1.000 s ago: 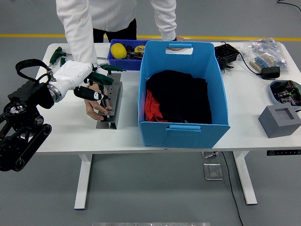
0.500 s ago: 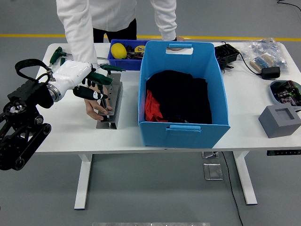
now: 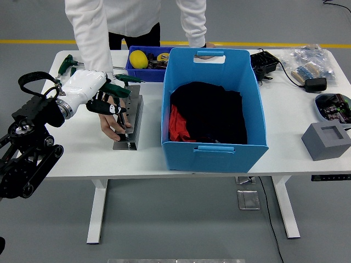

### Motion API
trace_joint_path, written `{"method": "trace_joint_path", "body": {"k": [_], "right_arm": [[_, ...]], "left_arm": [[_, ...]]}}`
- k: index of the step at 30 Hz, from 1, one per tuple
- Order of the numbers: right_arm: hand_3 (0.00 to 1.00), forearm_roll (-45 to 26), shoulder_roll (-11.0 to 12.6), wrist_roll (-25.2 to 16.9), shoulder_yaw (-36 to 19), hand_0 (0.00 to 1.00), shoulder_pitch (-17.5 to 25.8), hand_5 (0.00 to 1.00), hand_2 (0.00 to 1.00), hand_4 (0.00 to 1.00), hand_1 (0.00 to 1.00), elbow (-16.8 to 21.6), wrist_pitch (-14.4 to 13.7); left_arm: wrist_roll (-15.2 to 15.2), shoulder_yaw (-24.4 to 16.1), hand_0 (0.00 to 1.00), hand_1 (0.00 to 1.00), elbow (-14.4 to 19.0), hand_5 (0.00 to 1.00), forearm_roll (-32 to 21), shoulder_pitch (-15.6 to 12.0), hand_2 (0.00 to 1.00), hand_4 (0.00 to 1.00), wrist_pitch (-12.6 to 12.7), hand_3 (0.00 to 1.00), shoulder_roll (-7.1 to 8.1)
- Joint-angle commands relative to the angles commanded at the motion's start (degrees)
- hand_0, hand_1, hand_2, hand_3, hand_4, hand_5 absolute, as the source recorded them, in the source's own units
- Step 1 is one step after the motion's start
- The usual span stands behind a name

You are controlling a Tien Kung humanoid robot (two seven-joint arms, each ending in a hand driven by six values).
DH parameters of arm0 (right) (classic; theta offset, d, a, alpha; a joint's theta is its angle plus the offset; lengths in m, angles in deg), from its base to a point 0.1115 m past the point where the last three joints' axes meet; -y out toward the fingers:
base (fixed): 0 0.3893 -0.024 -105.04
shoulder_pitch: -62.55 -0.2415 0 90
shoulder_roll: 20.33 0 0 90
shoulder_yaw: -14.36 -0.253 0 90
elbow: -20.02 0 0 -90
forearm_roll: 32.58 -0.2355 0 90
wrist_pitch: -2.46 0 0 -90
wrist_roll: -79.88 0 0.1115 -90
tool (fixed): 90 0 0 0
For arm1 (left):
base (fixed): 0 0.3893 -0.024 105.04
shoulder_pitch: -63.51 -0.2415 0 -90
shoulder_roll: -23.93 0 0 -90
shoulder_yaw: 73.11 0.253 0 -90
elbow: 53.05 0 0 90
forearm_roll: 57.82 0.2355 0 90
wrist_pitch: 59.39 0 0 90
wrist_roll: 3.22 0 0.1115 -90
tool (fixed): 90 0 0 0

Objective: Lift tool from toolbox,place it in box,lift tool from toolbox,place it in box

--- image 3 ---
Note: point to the person's left hand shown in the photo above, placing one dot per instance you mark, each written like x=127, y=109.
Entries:
x=210, y=45

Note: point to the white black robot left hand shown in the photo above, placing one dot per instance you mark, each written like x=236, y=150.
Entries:
x=82, y=85

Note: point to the person's right hand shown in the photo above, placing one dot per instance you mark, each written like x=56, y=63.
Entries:
x=109, y=126

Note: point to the grey metal tool rack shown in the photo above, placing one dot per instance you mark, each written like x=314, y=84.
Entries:
x=135, y=109

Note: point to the large blue folding box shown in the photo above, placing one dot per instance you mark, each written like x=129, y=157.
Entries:
x=214, y=161

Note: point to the person's right forearm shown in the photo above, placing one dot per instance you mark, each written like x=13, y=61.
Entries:
x=96, y=60

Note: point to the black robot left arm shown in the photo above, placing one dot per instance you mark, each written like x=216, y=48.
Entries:
x=35, y=109

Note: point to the person's left forearm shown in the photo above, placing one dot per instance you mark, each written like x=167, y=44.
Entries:
x=194, y=33

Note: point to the yellow tape measure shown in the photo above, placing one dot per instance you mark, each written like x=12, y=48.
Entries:
x=161, y=56

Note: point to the black charger tray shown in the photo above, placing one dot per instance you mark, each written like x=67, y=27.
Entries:
x=264, y=61

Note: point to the dark small parts pile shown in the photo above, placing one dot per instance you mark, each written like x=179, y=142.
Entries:
x=157, y=65

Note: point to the small blue plastic bin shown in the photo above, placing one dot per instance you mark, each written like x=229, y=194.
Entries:
x=142, y=74

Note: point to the yellow lemon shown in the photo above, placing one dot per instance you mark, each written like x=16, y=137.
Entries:
x=138, y=59

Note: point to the red cloth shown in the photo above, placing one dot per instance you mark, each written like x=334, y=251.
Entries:
x=176, y=126

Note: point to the black cloth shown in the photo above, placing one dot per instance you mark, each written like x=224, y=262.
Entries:
x=214, y=115

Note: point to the person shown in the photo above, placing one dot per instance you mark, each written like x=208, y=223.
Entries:
x=137, y=16

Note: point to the white table leg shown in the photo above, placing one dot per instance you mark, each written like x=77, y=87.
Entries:
x=97, y=213
x=288, y=213

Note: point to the beige resistor strip bundle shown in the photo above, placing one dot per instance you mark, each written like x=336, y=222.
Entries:
x=304, y=72

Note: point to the clear plastic parts bag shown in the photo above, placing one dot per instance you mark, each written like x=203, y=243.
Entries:
x=310, y=54

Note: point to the black power adapter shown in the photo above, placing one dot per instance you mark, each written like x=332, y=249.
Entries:
x=315, y=85

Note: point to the pale blue oval tray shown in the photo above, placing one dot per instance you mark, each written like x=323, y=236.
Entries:
x=317, y=111

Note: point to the small metal floor plate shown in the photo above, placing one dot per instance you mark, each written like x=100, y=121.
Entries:
x=245, y=180

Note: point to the electronic parts pile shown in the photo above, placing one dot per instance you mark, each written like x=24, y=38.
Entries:
x=334, y=109

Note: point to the grey foam block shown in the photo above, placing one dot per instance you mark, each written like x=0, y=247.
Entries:
x=315, y=142

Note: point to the square metal floor plate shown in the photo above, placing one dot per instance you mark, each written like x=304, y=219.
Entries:
x=248, y=200

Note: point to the black table control panel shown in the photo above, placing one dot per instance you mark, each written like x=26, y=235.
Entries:
x=329, y=177

